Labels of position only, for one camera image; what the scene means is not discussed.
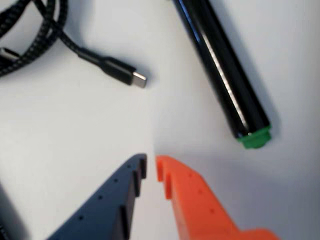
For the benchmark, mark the black marker with green cap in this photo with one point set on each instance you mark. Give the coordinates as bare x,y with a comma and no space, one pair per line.
225,75

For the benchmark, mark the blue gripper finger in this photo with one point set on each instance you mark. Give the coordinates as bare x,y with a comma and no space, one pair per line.
100,215

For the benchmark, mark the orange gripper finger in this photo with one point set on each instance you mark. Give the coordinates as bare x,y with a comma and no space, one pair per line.
200,212

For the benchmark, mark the small black device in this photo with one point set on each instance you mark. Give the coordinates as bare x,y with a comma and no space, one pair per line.
10,220

